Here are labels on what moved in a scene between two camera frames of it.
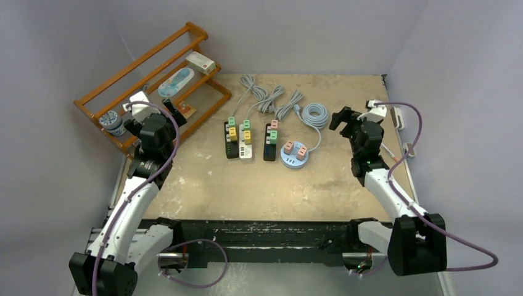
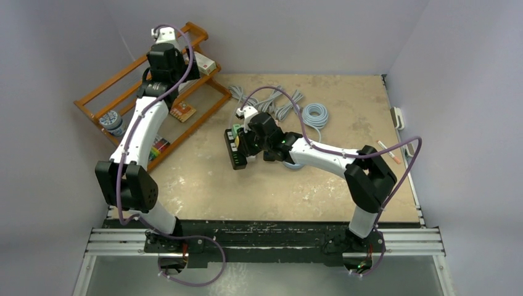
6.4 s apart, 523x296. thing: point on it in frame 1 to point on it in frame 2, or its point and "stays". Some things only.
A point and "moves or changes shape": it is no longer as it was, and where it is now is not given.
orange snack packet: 185,109 stays
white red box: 201,63 stays
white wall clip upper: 398,111 stays
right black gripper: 346,115 to 244,137
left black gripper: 133,127 to 180,60
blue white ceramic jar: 111,121 stays
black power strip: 230,137 moves or changes shape
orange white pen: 394,157 stays
